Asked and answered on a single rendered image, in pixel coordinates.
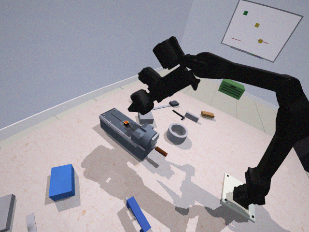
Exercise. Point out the blue rectangular block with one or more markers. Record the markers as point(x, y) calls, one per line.
point(62, 182)

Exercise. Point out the tan rectangular block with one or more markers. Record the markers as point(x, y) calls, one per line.
point(207, 114)

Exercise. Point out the blue c-clamp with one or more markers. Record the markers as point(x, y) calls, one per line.
point(138, 214)

